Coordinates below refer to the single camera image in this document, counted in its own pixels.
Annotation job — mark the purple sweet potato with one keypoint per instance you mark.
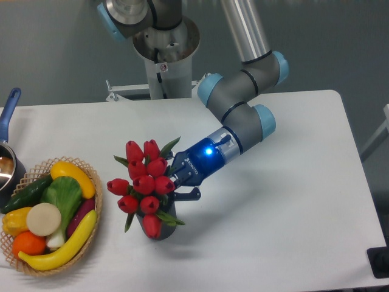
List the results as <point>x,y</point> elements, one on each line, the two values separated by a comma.
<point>84,208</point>

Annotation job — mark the beige round disc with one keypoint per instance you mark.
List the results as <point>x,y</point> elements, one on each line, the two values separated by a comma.
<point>43,219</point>

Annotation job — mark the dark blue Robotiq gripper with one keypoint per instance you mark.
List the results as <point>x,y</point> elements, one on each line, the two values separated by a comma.
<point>195,164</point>

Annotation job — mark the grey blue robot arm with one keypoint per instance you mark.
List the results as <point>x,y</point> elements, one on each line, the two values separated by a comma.
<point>242,125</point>

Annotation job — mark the dark grey ribbed vase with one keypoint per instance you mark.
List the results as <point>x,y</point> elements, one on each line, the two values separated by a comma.
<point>160,219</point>

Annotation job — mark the black device at edge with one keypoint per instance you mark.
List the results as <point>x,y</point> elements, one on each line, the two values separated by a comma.
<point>378,258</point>

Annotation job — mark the white metal base frame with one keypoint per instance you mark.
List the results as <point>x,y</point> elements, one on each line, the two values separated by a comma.
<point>127,92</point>

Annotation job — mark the yellow bell pepper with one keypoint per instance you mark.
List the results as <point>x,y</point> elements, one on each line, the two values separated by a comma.
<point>15,222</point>

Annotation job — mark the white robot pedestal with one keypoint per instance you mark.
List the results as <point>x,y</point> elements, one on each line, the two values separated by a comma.
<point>167,55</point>

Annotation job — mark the blue handled saucepan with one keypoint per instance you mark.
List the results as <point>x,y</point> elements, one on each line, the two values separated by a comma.
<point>12,169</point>

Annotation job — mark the yellow banana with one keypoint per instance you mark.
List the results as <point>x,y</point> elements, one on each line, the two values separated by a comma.
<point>68,251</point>

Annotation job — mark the dark green cucumber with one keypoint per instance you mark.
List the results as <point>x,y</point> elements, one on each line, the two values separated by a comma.
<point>28,196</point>

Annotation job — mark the red tulip bouquet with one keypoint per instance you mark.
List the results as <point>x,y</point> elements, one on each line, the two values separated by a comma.
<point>149,174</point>

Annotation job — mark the green bok choy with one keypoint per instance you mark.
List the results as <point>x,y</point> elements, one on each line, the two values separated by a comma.
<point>64,193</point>

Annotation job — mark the orange fruit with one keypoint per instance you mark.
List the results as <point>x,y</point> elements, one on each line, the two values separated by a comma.
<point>28,243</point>

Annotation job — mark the woven wicker basket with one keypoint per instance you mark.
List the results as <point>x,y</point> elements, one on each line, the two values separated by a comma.
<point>39,171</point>

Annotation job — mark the yellow squash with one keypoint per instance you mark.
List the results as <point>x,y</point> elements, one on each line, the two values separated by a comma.
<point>64,168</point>

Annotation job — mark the white frame at right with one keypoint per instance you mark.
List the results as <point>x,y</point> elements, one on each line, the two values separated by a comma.
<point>376,139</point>

